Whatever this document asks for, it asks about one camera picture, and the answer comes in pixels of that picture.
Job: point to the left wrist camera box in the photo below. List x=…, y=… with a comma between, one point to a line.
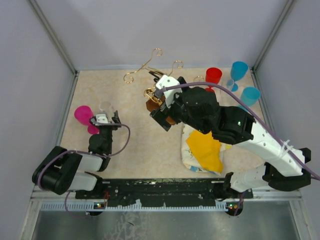
x=101, y=119

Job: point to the pink wine glass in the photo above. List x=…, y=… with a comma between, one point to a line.
x=83, y=114

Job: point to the clear wine glass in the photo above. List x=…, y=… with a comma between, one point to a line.
x=228, y=85
x=105, y=107

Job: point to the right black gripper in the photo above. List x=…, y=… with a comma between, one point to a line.
x=160, y=115

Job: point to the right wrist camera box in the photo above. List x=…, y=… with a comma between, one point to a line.
x=164, y=83

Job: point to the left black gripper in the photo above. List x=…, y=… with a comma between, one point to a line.
x=116, y=118

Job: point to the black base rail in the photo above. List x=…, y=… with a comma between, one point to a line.
x=159, y=192

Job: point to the yellow floral cloth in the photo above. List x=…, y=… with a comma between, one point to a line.
x=200, y=153

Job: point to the blue wine glass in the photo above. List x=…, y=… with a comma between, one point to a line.
x=238, y=71
x=250, y=95

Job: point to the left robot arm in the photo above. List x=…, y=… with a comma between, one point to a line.
x=65, y=170

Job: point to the red wine glass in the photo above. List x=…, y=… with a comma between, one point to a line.
x=213, y=75

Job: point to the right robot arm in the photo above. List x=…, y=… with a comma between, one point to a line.
x=284, y=167

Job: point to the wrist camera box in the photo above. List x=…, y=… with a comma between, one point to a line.
x=164, y=83
x=101, y=119

